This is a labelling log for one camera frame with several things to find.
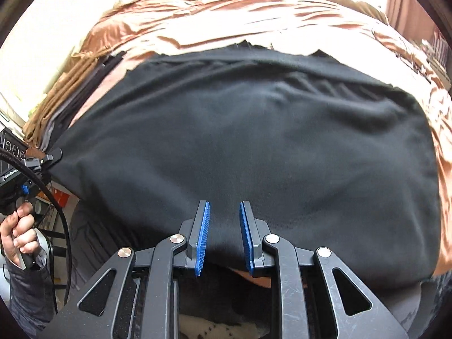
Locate black long-sleeved shirt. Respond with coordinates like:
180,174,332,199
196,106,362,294
46,40,440,286

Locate orange cardboard box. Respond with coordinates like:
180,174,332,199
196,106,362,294
51,189,78,210

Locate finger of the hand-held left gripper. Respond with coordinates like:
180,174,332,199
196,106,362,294
25,147,64,172

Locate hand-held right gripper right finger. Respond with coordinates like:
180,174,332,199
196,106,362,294
239,201,410,339

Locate orange-brown blanket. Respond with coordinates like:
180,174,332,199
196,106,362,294
72,0,452,276

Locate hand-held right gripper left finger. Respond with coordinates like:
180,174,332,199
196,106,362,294
37,201,211,339

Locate person's patterned trousers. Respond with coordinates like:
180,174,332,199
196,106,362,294
69,198,442,339

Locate dark grey folded garment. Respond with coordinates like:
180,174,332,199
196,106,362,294
40,51,128,149

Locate person's left hand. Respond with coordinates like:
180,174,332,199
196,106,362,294
0,201,39,267

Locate white wire rack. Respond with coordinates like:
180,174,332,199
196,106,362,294
422,30,451,75

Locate person's left forearm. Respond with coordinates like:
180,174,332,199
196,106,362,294
3,247,59,329

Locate pink curtain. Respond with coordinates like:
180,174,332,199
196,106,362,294
385,0,438,32

